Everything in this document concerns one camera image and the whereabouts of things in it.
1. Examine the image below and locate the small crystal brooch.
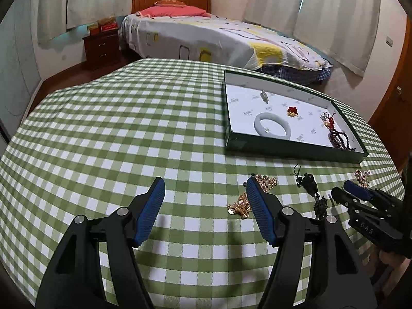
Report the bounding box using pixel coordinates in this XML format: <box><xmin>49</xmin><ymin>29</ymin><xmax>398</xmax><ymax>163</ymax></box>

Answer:
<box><xmin>354</xmin><ymin>169</ymin><xmax>371</xmax><ymax>187</ymax></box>

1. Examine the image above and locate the glass sliding wardrobe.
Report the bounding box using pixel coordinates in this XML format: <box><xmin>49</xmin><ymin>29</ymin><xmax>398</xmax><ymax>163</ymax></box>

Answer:
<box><xmin>0</xmin><ymin>0</ymin><xmax>44</xmax><ymax>142</ymax></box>

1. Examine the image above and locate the gold chain necklace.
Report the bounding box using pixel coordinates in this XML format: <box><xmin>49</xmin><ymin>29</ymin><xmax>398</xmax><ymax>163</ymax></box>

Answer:
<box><xmin>226</xmin><ymin>174</ymin><xmax>279</xmax><ymax>219</ymax></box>

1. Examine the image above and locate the blue plaid bed skirt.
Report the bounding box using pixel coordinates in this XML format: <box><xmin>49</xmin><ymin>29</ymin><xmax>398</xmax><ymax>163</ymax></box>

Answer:
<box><xmin>257</xmin><ymin>66</ymin><xmax>333</xmax><ymax>86</ymax></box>

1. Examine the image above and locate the green checked tablecloth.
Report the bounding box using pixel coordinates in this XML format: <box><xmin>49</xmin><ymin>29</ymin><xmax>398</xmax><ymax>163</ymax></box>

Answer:
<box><xmin>0</xmin><ymin>58</ymin><xmax>406</xmax><ymax>309</ymax></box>

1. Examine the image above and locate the brown wooden door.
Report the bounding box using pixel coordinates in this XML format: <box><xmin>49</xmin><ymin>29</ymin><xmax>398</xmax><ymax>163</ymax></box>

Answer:
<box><xmin>367</xmin><ymin>16</ymin><xmax>412</xmax><ymax>171</ymax></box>

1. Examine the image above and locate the dark wooden nightstand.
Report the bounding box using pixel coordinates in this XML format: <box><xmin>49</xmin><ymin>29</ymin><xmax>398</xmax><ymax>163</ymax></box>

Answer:
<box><xmin>83</xmin><ymin>27</ymin><xmax>121</xmax><ymax>70</ymax></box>

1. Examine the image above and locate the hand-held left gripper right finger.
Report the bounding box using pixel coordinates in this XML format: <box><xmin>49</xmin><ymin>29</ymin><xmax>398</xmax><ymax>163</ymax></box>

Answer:
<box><xmin>245</xmin><ymin>176</ymin><xmax>377</xmax><ymax>309</ymax></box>

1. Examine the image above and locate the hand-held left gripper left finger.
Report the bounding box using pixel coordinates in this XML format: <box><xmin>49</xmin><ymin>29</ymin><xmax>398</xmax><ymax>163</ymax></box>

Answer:
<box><xmin>35</xmin><ymin>176</ymin><xmax>166</xmax><ymax>309</ymax></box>

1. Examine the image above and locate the pale jade bangle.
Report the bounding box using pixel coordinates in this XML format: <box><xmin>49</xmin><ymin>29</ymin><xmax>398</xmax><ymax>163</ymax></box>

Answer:
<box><xmin>254</xmin><ymin>113</ymin><xmax>292</xmax><ymax>140</ymax></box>

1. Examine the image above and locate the red and gold charm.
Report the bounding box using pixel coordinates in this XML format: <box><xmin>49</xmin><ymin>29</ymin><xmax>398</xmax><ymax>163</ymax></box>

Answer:
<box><xmin>320</xmin><ymin>111</ymin><xmax>337</xmax><ymax>129</ymax></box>

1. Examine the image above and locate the dark red bead bracelet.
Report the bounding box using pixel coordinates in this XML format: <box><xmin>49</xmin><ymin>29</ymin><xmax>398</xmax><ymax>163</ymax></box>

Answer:
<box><xmin>328</xmin><ymin>129</ymin><xmax>356</xmax><ymax>152</ymax></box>

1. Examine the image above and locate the white curtain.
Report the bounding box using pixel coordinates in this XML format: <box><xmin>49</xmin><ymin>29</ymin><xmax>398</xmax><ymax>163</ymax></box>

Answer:
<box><xmin>291</xmin><ymin>0</ymin><xmax>382</xmax><ymax>78</ymax></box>
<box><xmin>243</xmin><ymin>0</ymin><xmax>308</xmax><ymax>36</ymax></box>
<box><xmin>37</xmin><ymin>0</ymin><xmax>71</xmax><ymax>47</ymax></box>
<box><xmin>66</xmin><ymin>0</ymin><xmax>136</xmax><ymax>31</ymax></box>

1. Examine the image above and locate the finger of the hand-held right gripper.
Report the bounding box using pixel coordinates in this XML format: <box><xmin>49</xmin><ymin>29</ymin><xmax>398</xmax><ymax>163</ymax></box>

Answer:
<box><xmin>344</xmin><ymin>180</ymin><xmax>403</xmax><ymax>207</ymax></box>
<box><xmin>331</xmin><ymin>187</ymin><xmax>363</xmax><ymax>211</ymax></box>

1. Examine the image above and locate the patterned white bedsheet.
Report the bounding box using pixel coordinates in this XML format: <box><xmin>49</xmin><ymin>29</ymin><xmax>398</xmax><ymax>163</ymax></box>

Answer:
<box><xmin>119</xmin><ymin>13</ymin><xmax>333</xmax><ymax>71</ymax></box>

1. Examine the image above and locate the black corded pendant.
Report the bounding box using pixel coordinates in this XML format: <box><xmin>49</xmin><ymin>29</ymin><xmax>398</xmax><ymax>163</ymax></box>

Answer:
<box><xmin>290</xmin><ymin>165</ymin><xmax>329</xmax><ymax>222</ymax></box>

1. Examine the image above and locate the dark green shallow box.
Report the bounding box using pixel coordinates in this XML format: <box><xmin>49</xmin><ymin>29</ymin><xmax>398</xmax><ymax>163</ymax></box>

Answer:
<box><xmin>223</xmin><ymin>69</ymin><xmax>369</xmax><ymax>164</ymax></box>

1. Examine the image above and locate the pink pillow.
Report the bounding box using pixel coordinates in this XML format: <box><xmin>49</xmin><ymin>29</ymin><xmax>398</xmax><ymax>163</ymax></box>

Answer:
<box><xmin>137</xmin><ymin>6</ymin><xmax>207</xmax><ymax>18</ymax></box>

